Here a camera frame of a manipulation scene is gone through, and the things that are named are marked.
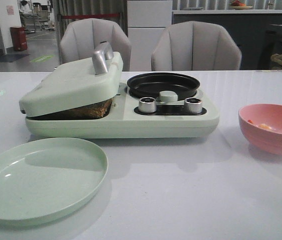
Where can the bread slice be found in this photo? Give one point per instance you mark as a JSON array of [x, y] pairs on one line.
[[87, 112]]

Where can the green sandwich maker lid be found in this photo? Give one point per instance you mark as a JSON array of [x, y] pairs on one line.
[[72, 85]]

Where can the pink bowl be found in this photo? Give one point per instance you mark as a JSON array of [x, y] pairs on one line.
[[270, 114]]

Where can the left silver control knob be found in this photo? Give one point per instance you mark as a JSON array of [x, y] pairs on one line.
[[147, 105]]

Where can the silver control knob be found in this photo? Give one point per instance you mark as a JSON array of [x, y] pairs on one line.
[[147, 105], [193, 105]]

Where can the black round frying pan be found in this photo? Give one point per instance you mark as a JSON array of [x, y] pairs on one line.
[[152, 83]]

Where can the right silver control knob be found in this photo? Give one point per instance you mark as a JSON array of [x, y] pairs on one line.
[[193, 105]]

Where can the right grey chair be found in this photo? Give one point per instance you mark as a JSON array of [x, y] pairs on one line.
[[195, 46]]

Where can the grey chair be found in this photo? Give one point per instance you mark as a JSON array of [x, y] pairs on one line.
[[195, 46], [82, 36]]

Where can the white refrigerator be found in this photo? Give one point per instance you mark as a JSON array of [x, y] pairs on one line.
[[146, 21]]

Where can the left grey chair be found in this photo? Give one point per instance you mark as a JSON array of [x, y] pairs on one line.
[[82, 36]]

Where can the light green plate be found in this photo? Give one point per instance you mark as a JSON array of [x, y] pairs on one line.
[[47, 179]]

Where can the dark grey counter cabinet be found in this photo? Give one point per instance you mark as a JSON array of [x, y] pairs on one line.
[[257, 32]]

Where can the red bin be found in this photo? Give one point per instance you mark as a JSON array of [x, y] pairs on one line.
[[18, 37]]

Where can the fruit plate on counter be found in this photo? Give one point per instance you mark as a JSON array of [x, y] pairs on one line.
[[238, 5]]

